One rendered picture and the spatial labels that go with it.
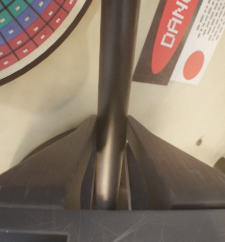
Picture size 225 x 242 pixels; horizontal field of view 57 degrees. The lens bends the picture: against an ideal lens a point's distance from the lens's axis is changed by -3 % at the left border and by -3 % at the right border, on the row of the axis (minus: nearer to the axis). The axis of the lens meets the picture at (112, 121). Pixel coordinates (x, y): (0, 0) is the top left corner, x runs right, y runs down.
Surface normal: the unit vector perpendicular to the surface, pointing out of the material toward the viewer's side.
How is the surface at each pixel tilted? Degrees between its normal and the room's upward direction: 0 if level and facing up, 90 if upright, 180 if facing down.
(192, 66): 90
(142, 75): 90
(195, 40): 90
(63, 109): 90
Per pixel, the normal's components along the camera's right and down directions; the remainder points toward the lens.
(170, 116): 0.53, 0.51
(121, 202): 0.31, -0.86
